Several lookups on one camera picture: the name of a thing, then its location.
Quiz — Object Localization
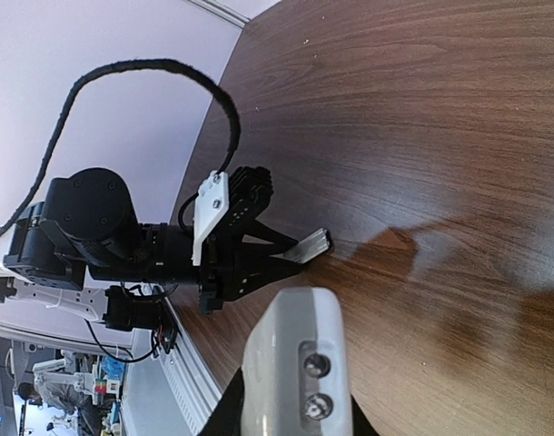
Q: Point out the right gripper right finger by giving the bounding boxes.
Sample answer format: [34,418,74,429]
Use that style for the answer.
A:
[351,397,380,436]

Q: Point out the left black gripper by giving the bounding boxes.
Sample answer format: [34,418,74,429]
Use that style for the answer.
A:
[88,219,306,313]

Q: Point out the white remote control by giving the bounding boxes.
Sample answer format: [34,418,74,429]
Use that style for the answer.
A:
[240,287,353,435]

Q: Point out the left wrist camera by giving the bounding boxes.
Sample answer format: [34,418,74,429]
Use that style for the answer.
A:
[192,166,272,266]

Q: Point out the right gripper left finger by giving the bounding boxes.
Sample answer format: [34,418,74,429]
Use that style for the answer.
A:
[198,372,244,436]

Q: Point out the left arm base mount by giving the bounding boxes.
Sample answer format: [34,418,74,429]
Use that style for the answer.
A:
[102,283,179,354]

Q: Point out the left black cable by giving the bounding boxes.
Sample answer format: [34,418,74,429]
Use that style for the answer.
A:
[0,57,242,246]

